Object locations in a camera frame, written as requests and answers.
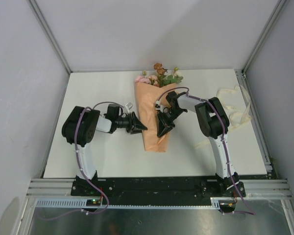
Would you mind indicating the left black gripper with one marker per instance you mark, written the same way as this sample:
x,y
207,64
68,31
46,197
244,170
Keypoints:
x,y
134,126

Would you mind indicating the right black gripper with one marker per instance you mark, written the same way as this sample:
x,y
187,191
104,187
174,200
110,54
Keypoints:
x,y
164,129

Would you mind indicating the orange beige wrapping paper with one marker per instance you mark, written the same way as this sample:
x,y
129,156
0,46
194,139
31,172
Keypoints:
x,y
146,96

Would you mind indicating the pink fake flower stem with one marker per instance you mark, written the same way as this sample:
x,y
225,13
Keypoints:
x,y
147,79

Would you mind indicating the white fake flower stem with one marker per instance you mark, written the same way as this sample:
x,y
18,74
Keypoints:
x,y
175,77

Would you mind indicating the brown orange fake flower stem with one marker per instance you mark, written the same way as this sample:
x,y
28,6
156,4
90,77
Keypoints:
x,y
161,73

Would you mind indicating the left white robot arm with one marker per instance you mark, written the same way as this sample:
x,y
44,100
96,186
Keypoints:
x,y
81,124

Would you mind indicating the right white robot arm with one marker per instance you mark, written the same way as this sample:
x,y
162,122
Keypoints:
x,y
213,123

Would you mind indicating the cream ribbon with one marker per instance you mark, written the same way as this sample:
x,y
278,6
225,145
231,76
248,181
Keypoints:
x,y
236,102

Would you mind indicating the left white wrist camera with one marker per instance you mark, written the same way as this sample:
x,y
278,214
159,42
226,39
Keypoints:
x,y
128,107

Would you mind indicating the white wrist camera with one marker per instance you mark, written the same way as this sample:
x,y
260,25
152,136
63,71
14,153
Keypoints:
x,y
128,107
159,107

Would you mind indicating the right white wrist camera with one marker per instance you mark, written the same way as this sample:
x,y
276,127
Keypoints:
x,y
159,107

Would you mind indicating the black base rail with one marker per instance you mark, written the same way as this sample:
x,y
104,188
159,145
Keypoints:
x,y
155,191

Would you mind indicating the aluminium frame profile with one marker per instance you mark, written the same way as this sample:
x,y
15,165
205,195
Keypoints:
x,y
54,188

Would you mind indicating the left aluminium corner post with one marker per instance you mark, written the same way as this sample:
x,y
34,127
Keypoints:
x,y
34,6

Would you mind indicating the aluminium corner post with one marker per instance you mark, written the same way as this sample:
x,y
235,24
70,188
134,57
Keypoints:
x,y
34,6
269,26

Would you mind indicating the right aluminium corner post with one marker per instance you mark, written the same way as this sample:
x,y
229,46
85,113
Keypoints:
x,y
269,26

